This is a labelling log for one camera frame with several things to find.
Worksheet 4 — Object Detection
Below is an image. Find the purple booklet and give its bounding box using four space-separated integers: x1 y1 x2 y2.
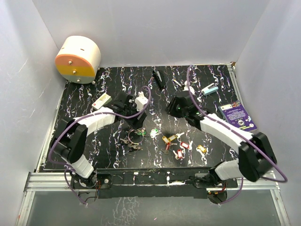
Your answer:
218 101 257 132

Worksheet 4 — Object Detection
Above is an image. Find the red tag lower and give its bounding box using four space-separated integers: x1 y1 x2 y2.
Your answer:
173 149 183 160

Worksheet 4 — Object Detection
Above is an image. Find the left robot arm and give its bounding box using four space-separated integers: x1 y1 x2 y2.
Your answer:
48 91 151 188

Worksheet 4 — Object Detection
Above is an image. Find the yellow tag far right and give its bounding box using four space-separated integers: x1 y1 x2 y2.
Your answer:
198 145 206 153

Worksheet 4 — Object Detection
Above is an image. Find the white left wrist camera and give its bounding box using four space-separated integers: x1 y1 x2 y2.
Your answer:
135 91 148 112

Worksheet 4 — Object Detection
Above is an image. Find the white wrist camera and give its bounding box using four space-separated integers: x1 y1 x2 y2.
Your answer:
183 81 195 95
135 91 148 112

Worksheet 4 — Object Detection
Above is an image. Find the small beige cardboard box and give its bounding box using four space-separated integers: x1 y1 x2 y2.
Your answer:
92 93 112 110

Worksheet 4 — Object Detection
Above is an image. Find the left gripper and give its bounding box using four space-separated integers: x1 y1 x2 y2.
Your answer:
123 101 146 129

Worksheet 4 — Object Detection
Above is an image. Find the large metal keyring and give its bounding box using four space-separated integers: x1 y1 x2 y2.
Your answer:
127 129 144 145

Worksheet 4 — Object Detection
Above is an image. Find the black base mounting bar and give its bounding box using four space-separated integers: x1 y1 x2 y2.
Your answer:
70 167 238 199

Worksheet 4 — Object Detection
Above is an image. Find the black stapler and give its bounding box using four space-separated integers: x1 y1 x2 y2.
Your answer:
152 70 166 90

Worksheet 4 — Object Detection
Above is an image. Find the red tag right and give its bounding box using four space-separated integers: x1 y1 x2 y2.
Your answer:
180 142 190 150

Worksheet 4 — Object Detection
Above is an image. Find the aluminium rail frame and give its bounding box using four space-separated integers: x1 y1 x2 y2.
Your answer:
24 172 290 226

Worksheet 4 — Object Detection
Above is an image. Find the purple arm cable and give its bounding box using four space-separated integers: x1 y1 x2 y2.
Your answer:
48 86 152 205
186 65 288 205

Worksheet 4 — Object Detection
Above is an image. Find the round drawer box pink yellow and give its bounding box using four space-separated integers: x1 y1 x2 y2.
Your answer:
55 35 101 84

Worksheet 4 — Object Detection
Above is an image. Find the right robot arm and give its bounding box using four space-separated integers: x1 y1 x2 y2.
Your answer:
166 91 277 187

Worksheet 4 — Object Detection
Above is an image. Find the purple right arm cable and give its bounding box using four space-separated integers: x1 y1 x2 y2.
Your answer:
186 65 288 205

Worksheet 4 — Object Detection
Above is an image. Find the yellow tag with key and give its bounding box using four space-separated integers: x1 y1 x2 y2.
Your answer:
168 132 184 142

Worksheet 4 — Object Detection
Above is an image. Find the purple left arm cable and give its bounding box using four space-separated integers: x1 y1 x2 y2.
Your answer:
48 86 152 205

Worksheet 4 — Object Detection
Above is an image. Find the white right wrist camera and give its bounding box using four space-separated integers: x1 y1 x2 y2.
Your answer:
183 81 195 95

